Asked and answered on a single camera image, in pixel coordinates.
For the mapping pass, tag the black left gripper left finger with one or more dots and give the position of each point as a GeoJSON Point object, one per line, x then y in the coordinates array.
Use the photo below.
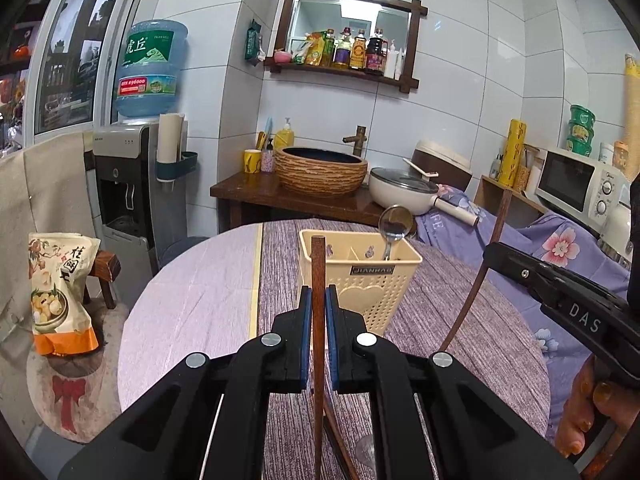
{"type": "Point", "coordinates": [206, 418]}

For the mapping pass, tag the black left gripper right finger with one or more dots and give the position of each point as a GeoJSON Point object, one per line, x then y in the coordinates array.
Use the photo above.
{"type": "Point", "coordinates": [431, 417]}

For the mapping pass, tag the dark brown wooden chopstick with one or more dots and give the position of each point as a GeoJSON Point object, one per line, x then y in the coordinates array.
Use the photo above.
{"type": "Point", "coordinates": [481, 274]}

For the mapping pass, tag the steel spoon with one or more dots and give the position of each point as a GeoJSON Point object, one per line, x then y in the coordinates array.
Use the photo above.
{"type": "Point", "coordinates": [395, 223]}

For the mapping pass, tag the right hand orange nails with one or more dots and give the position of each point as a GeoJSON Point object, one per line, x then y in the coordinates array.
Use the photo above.
{"type": "Point", "coordinates": [587, 398]}

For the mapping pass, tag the purple floral cloth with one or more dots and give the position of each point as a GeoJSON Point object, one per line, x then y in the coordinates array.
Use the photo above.
{"type": "Point", "coordinates": [553, 239]}

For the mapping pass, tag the purple striped table mat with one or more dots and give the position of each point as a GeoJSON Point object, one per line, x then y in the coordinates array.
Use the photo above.
{"type": "Point", "coordinates": [494, 342]}

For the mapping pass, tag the reddish brown wooden chopstick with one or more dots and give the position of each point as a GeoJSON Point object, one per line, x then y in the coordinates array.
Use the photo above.
{"type": "Point", "coordinates": [337, 442]}

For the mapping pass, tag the white microwave oven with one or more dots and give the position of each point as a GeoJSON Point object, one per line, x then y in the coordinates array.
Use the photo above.
{"type": "Point", "coordinates": [582, 187]}

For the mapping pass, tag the wooden stool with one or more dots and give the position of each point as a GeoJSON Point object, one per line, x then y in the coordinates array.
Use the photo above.
{"type": "Point", "coordinates": [106, 268]}

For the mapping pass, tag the green stacked cups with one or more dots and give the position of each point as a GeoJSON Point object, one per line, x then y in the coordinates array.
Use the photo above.
{"type": "Point", "coordinates": [580, 130]}

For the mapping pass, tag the cream plastic utensil holder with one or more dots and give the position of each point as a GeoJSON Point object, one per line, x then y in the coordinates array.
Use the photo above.
{"type": "Point", "coordinates": [365, 282]}

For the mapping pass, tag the snack bag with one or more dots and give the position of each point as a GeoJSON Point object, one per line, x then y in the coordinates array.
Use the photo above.
{"type": "Point", "coordinates": [58, 266]}

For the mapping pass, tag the yellow roll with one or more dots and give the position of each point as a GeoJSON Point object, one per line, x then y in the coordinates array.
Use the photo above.
{"type": "Point", "coordinates": [512, 153]}

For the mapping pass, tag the brown rice cooker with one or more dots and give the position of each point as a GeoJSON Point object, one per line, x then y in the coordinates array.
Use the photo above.
{"type": "Point", "coordinates": [452, 168]}

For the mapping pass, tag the water dispenser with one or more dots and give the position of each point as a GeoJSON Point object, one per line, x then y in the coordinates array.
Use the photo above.
{"type": "Point", "coordinates": [133, 203]}

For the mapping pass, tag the white cooking pot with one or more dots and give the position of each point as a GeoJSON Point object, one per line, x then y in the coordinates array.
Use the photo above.
{"type": "Point", "coordinates": [390, 187]}

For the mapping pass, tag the yellow mug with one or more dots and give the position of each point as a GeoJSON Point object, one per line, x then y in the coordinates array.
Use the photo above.
{"type": "Point", "coordinates": [252, 161]}

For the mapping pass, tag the woven basin sink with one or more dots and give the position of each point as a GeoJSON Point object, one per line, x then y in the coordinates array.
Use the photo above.
{"type": "Point", "coordinates": [319, 173]}

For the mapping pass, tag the brass faucet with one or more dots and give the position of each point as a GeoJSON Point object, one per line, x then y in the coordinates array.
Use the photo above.
{"type": "Point", "coordinates": [357, 140]}

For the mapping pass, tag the yellow soap bottle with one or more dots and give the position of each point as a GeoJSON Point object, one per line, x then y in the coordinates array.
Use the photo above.
{"type": "Point", "coordinates": [285, 137]}

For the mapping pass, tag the dark soy sauce bottle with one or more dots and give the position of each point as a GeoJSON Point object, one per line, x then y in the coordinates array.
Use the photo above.
{"type": "Point", "coordinates": [376, 53]}

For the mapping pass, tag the blue water bottle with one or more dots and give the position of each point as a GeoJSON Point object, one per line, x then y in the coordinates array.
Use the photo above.
{"type": "Point", "coordinates": [150, 69]}

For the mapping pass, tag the yellow oil bottle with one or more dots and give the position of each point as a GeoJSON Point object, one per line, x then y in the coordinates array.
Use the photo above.
{"type": "Point", "coordinates": [358, 54]}

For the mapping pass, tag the green hanging packet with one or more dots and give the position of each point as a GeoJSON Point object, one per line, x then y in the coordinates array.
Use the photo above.
{"type": "Point", "coordinates": [254, 52]}

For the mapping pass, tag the wooden wall shelf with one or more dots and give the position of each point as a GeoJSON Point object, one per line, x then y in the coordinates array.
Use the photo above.
{"type": "Point", "coordinates": [406, 82]}

